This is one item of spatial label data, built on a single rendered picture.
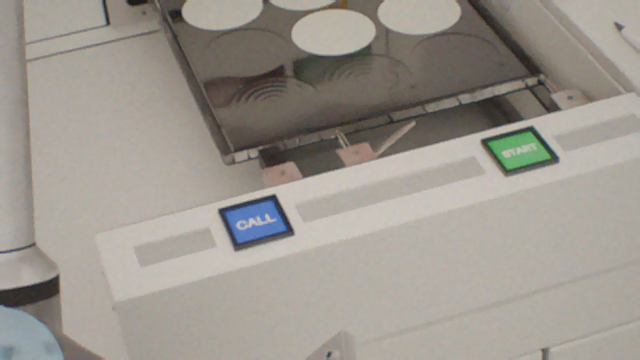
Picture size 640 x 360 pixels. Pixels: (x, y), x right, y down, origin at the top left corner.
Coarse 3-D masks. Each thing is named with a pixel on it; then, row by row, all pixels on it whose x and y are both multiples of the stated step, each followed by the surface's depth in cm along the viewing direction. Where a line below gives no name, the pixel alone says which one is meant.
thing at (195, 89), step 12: (156, 0) 152; (156, 12) 150; (168, 24) 148; (168, 36) 146; (180, 48) 143; (180, 60) 141; (192, 72) 139; (192, 84) 137; (192, 96) 136; (204, 96) 136; (204, 108) 134; (204, 120) 133; (216, 120) 132; (216, 132) 130; (216, 144) 129; (228, 144) 129
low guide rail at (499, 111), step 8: (504, 96) 141; (480, 104) 144; (488, 104) 142; (496, 104) 140; (504, 104) 140; (512, 104) 140; (488, 112) 142; (496, 112) 140; (504, 112) 139; (512, 112) 139; (496, 120) 141; (504, 120) 138; (512, 120) 138; (520, 120) 138
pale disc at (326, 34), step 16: (320, 16) 148; (336, 16) 147; (352, 16) 147; (304, 32) 145; (320, 32) 145; (336, 32) 145; (352, 32) 144; (368, 32) 144; (304, 48) 142; (320, 48) 142; (336, 48) 142; (352, 48) 142
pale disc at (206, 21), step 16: (192, 0) 152; (208, 0) 152; (224, 0) 152; (240, 0) 151; (256, 0) 151; (192, 16) 149; (208, 16) 149; (224, 16) 149; (240, 16) 149; (256, 16) 148
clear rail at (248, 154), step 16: (528, 80) 135; (544, 80) 135; (448, 96) 133; (464, 96) 133; (480, 96) 133; (496, 96) 134; (400, 112) 131; (416, 112) 132; (432, 112) 132; (336, 128) 130; (352, 128) 130; (368, 128) 131; (272, 144) 128; (288, 144) 128; (304, 144) 129; (240, 160) 127
